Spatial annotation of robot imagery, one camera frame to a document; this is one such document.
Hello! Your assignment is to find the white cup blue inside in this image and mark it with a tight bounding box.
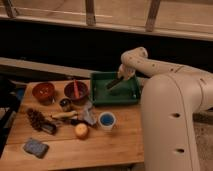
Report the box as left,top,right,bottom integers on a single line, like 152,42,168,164
98,111,116,131

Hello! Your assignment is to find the cream wooden-handled tool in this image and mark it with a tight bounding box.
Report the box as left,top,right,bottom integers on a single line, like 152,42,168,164
50,110,78,119

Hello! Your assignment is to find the dark brown eraser block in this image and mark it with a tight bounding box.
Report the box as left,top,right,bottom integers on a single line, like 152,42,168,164
106,78,123,90

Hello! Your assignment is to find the blue sponge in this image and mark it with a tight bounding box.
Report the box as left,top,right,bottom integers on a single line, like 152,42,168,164
23,138,49,158

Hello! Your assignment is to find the small metal cup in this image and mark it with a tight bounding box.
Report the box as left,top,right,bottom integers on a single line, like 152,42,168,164
59,98,72,112

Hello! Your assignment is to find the red stick in bowl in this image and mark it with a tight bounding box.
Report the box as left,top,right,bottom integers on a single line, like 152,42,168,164
73,79,80,99

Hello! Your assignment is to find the green plastic tray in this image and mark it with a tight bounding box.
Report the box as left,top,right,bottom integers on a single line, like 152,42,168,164
90,72,141,106

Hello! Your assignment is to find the brown pine cone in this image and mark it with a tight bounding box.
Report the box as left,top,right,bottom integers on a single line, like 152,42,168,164
27,108,45,131

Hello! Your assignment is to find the black chair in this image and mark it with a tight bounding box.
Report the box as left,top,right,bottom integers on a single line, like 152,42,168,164
0,75,20,156

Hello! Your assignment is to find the yellow round fruit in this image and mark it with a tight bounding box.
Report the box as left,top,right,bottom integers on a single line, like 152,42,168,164
74,123,89,139

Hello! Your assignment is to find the grey crumpled cloth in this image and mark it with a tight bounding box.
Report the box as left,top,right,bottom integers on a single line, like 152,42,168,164
81,101,97,126

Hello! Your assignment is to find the small black box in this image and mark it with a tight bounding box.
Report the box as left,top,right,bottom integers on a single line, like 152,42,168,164
41,122,57,135

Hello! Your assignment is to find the dark maroon bowl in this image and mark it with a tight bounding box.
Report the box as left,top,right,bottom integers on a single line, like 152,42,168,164
64,81,88,102

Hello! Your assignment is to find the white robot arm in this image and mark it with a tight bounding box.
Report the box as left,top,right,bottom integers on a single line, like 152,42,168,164
118,47,213,171

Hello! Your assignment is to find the red-brown bowl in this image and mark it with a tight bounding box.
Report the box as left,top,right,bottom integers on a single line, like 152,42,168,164
32,82,55,103

